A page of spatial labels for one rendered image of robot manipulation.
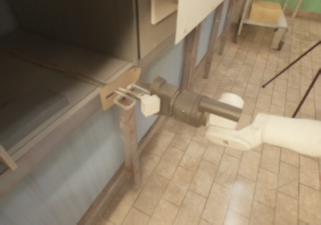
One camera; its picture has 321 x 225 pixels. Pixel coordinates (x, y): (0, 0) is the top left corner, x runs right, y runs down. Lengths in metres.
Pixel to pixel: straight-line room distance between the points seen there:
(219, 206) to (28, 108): 1.13
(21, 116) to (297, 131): 0.60
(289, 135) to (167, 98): 0.28
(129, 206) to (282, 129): 1.03
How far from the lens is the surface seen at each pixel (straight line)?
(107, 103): 0.61
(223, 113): 0.49
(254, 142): 0.50
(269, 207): 1.49
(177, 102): 0.52
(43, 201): 0.77
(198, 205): 1.36
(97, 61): 0.78
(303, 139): 0.49
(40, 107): 0.59
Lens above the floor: 1.23
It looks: 41 degrees down
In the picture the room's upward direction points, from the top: 2 degrees clockwise
